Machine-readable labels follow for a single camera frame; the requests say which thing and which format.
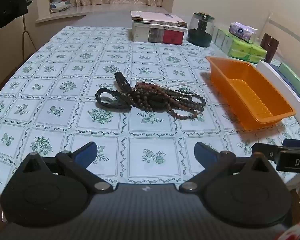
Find glass jar green base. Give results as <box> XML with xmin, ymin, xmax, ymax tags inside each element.
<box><xmin>187</xmin><ymin>12</ymin><xmax>215</xmax><ymax>48</ymax></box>

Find orange plastic tray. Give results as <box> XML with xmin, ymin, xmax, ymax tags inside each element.
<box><xmin>205</xmin><ymin>56</ymin><xmax>297</xmax><ymax>131</ymax></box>

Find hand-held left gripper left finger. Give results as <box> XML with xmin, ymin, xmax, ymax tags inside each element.
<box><xmin>14</xmin><ymin>141</ymin><xmax>114</xmax><ymax>194</ymax></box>

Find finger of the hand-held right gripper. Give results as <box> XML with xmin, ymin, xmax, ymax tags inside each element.
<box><xmin>282</xmin><ymin>138</ymin><xmax>300</xmax><ymax>149</ymax></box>
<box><xmin>252</xmin><ymin>142</ymin><xmax>282</xmax><ymax>164</ymax></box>

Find thin green edged book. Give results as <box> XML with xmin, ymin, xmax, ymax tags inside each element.
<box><xmin>131</xmin><ymin>19</ymin><xmax>188</xmax><ymax>28</ymax></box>

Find printed plastic bag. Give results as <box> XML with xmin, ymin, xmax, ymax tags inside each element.
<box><xmin>50</xmin><ymin>0</ymin><xmax>73</xmax><ymax>13</ymax></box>

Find green floral tablecloth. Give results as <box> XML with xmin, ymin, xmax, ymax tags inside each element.
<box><xmin>0</xmin><ymin>26</ymin><xmax>300</xmax><ymax>205</ymax></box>

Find bay window ledge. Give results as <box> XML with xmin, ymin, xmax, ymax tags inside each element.
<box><xmin>35</xmin><ymin>3</ymin><xmax>175</xmax><ymax>24</ymax></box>

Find thin coat stand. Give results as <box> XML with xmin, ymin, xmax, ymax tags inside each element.
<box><xmin>22</xmin><ymin>14</ymin><xmax>38</xmax><ymax>54</ymax></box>

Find clear chair backrest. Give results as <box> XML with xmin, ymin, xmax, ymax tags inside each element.
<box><xmin>264</xmin><ymin>12</ymin><xmax>300</xmax><ymax>64</ymax></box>

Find black looped strap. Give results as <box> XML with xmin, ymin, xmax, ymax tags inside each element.
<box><xmin>95</xmin><ymin>88</ymin><xmax>133</xmax><ymax>110</ymax></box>

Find brown cylindrical canister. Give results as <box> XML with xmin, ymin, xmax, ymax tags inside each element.
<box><xmin>260</xmin><ymin>33</ymin><xmax>279</xmax><ymax>64</ymax></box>

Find red patterned clothing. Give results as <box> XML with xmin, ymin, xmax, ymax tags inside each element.
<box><xmin>277</xmin><ymin>221</ymin><xmax>300</xmax><ymax>240</ymax></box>

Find thick white red book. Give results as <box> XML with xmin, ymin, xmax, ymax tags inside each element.
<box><xmin>131</xmin><ymin>20</ymin><xmax>188</xmax><ymax>46</ymax></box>

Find small green box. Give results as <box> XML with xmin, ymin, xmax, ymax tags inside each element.
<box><xmin>278</xmin><ymin>62</ymin><xmax>300</xmax><ymax>97</ymax></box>

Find purple tissue pack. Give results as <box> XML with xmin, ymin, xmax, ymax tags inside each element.
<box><xmin>228</xmin><ymin>22</ymin><xmax>258</xmax><ymax>43</ymax></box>

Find long white box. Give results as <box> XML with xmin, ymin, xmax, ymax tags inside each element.
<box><xmin>255</xmin><ymin>60</ymin><xmax>300</xmax><ymax>128</ymax></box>

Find pink cover book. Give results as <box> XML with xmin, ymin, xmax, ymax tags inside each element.
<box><xmin>130</xmin><ymin>10</ymin><xmax>188</xmax><ymax>25</ymax></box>

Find white pearl necklace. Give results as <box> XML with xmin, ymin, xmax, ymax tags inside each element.
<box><xmin>136</xmin><ymin>80</ymin><xmax>197</xmax><ymax>96</ymax></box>

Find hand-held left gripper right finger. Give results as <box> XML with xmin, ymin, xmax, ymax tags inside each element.
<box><xmin>179</xmin><ymin>142</ymin><xmax>278</xmax><ymax>194</ymax></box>

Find green tissue pack bundle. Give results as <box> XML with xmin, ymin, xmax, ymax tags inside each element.
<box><xmin>213</xmin><ymin>27</ymin><xmax>268</xmax><ymax>64</ymax></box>

